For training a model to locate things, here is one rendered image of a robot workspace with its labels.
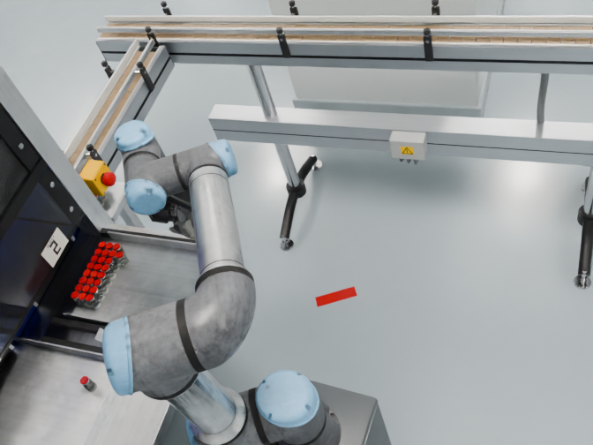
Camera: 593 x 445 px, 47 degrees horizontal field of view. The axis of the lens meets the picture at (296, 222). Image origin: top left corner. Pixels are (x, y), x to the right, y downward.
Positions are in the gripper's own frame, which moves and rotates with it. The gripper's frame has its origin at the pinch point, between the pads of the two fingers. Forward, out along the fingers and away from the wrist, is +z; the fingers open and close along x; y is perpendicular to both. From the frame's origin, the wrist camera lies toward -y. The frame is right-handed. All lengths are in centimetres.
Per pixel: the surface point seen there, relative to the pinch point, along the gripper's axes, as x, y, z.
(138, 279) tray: 6.0, 21.0, 15.9
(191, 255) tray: -3.3, 9.4, 15.9
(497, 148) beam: -84, -59, 55
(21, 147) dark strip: -2.7, 38.7, -23.6
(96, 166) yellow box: -18.4, 39.3, 1.0
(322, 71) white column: -143, 24, 77
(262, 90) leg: -86, 22, 35
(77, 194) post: -7.2, 38.6, -0.6
